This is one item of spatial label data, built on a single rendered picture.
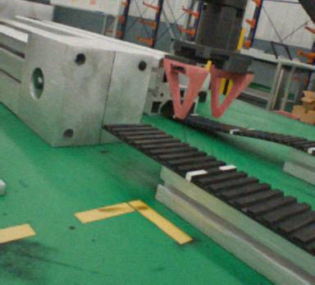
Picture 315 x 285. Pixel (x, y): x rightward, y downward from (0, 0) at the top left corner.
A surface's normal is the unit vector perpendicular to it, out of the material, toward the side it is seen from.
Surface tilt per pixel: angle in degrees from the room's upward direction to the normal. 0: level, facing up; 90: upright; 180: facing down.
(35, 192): 0
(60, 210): 0
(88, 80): 90
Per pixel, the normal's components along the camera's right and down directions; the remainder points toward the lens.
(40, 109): -0.74, -0.01
